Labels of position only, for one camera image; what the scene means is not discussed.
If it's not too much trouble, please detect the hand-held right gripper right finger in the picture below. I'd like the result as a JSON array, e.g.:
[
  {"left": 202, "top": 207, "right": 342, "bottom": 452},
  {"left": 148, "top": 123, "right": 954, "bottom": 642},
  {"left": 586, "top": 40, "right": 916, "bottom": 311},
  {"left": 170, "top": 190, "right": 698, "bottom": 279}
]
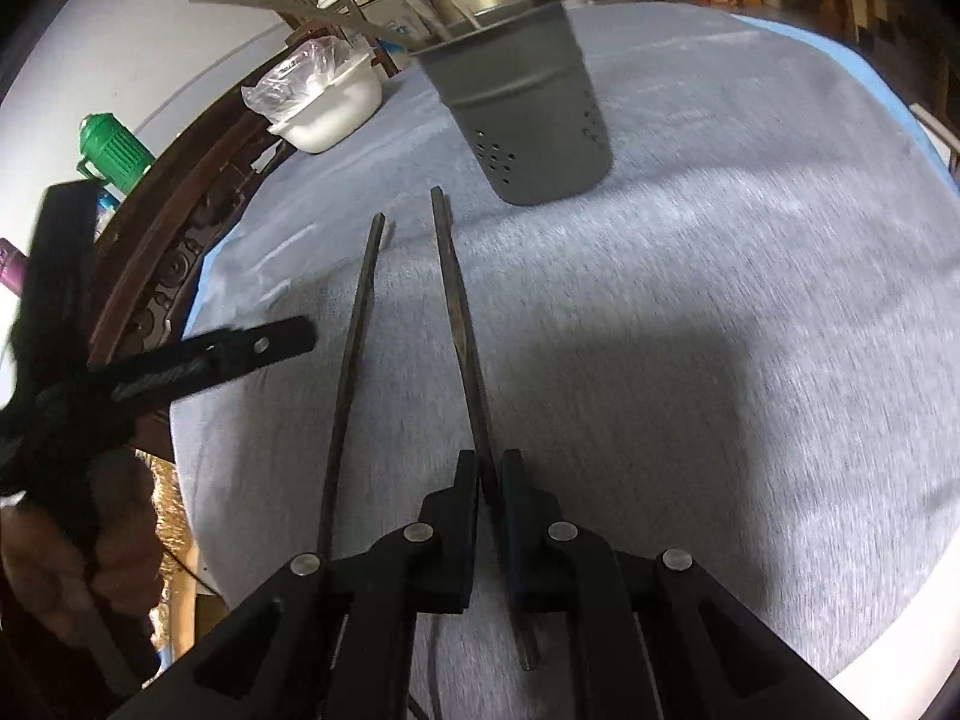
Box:
[{"left": 501, "top": 448, "right": 863, "bottom": 720}]

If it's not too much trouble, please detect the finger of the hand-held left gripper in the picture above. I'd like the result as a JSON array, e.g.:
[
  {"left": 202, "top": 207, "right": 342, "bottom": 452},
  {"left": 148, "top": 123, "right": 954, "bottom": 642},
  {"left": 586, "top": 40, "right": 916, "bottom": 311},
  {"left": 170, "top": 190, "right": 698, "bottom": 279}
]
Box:
[{"left": 111, "top": 316, "right": 317, "bottom": 404}]

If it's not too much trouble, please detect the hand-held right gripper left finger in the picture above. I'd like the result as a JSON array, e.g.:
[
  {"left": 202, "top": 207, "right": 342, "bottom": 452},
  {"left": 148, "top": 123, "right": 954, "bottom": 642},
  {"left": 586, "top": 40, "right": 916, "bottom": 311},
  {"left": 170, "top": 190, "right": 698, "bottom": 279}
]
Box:
[{"left": 112, "top": 450, "right": 481, "bottom": 720}]

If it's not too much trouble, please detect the dark chopstick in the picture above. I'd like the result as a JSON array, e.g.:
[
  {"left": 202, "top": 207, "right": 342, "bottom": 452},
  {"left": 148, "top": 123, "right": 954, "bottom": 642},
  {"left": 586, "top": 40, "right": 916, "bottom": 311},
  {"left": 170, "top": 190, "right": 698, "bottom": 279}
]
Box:
[
  {"left": 316, "top": 211, "right": 388, "bottom": 560},
  {"left": 429, "top": 186, "right": 542, "bottom": 672}
]

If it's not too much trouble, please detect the dark grey utensil holder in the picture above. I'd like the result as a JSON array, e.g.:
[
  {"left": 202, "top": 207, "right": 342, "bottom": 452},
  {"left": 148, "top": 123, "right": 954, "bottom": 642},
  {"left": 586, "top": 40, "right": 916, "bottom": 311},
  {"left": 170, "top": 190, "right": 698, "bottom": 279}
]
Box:
[{"left": 412, "top": 0, "right": 612, "bottom": 207}]

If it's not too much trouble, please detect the person's left hand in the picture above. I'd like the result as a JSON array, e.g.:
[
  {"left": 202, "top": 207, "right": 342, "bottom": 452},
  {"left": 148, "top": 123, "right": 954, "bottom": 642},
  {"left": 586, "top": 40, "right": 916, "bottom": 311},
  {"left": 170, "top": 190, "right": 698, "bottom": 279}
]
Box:
[{"left": 0, "top": 456, "right": 166, "bottom": 650}]

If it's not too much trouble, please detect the purple bottle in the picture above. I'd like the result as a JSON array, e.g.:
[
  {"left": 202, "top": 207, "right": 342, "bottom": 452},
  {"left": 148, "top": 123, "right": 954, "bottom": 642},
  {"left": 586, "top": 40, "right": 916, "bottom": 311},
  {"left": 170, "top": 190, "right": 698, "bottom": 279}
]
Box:
[{"left": 0, "top": 238, "right": 31, "bottom": 295}]

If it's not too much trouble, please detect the gold patterned cloth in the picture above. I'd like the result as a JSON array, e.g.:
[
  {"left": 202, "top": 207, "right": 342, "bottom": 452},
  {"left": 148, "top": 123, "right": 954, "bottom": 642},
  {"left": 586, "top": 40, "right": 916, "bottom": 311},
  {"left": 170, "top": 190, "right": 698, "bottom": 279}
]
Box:
[{"left": 148, "top": 456, "right": 202, "bottom": 653}]

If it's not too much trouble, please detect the green thermos jug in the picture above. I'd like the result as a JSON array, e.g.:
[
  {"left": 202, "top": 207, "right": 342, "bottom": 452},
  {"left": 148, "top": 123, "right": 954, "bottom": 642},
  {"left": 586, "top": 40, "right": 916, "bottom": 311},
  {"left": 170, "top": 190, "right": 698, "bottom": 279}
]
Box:
[{"left": 76, "top": 114, "right": 157, "bottom": 202}]

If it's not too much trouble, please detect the white bowl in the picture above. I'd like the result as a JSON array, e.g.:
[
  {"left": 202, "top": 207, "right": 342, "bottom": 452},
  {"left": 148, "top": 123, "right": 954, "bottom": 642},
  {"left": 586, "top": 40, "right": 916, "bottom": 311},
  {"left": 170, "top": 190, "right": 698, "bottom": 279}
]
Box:
[{"left": 266, "top": 56, "right": 383, "bottom": 155}]

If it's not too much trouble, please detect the grey tablecloth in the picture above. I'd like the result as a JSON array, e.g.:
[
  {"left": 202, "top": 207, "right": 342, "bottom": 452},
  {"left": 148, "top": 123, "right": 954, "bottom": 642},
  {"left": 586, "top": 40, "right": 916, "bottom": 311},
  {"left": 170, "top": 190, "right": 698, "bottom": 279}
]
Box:
[{"left": 169, "top": 0, "right": 960, "bottom": 683}]

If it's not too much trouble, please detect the clear plastic bag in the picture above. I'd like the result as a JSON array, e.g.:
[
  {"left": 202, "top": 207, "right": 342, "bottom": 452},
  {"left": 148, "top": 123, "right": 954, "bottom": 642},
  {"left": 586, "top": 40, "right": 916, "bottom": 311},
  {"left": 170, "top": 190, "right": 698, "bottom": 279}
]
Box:
[{"left": 240, "top": 36, "right": 372, "bottom": 125}]

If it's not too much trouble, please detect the pale flat utensil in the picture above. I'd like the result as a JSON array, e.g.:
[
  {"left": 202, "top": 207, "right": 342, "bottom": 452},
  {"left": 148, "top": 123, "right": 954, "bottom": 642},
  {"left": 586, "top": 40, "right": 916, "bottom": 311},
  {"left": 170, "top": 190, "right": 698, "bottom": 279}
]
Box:
[{"left": 187, "top": 0, "right": 425, "bottom": 53}]

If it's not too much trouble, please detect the blue table cover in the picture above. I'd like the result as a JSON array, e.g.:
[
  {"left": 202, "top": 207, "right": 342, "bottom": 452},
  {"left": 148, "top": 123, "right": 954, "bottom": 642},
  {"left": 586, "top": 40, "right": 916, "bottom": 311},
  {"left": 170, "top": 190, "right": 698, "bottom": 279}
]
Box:
[{"left": 196, "top": 11, "right": 960, "bottom": 301}]

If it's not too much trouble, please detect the black cable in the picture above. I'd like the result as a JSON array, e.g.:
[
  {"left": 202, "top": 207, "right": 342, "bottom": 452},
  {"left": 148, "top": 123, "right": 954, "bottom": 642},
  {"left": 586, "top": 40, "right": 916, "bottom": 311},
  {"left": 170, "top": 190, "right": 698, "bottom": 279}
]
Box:
[{"left": 409, "top": 610, "right": 452, "bottom": 720}]

